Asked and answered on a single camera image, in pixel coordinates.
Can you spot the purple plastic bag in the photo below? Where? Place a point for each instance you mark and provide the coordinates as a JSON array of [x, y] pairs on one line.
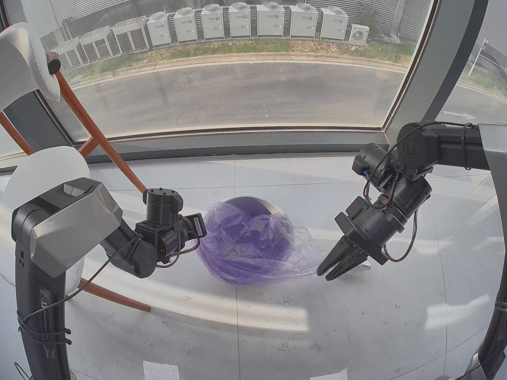
[[257, 247]]

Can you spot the window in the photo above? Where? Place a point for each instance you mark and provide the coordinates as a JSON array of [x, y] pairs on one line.
[[245, 54]]

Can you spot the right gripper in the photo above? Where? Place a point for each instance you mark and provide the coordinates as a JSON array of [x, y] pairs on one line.
[[372, 228]]

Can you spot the white trash bin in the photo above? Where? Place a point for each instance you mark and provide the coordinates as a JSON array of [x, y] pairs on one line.
[[259, 204]]

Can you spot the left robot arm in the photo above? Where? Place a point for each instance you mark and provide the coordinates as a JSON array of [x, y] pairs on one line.
[[59, 228]]

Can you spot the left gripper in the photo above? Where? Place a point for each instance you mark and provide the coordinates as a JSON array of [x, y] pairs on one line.
[[176, 238]]

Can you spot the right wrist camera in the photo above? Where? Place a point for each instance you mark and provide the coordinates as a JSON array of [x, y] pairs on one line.
[[370, 162]]

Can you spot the white chair with orange frame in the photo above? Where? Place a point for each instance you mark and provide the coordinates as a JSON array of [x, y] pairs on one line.
[[27, 65]]

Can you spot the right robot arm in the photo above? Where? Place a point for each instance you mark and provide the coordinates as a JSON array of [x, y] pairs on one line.
[[455, 149]]

